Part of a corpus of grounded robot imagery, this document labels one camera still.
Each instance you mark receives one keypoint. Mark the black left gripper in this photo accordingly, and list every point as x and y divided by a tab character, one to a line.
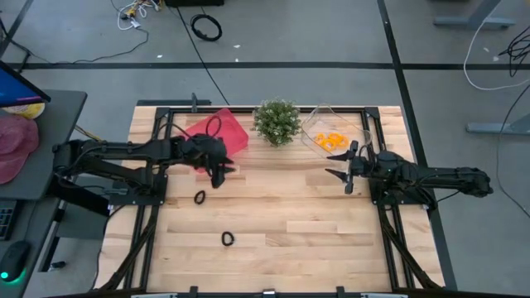
205	151

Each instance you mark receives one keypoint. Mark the grey desk foot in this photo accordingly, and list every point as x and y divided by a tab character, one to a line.
497	128
468	21

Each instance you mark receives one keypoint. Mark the black frame clamp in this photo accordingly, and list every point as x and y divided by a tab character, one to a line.
194	103
193	291
340	291

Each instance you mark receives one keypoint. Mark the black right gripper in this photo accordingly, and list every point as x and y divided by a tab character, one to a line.
361	166

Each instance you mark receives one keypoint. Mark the monitor with blue screen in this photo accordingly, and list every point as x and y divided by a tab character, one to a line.
16	89

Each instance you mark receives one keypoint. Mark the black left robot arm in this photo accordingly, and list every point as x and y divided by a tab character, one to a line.
124	148

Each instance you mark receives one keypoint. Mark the black computer mouse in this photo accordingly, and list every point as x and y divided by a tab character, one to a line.
14	258

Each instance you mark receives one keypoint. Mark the pink translucent plastic bin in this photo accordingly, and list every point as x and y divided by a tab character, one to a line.
234	132

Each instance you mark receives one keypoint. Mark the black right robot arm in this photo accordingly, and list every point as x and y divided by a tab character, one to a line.
435	176

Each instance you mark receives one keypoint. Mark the dark grey side desk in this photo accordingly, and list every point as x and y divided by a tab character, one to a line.
62	124

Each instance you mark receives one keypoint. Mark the pink cap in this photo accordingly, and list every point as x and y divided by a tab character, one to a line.
16	145

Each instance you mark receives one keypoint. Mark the black box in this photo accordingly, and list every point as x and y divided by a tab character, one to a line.
194	2

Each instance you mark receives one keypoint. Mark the black aluminium table frame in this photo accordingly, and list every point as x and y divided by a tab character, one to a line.
186	110

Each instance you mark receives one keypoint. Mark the yellow round object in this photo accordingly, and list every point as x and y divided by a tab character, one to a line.
29	111

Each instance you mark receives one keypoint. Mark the potted green plant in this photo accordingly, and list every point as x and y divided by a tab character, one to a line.
276	122

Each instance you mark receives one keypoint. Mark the clear plastic bin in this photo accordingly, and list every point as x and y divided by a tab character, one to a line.
327	120

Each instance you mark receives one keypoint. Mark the black keyboard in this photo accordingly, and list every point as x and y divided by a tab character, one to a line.
6	219

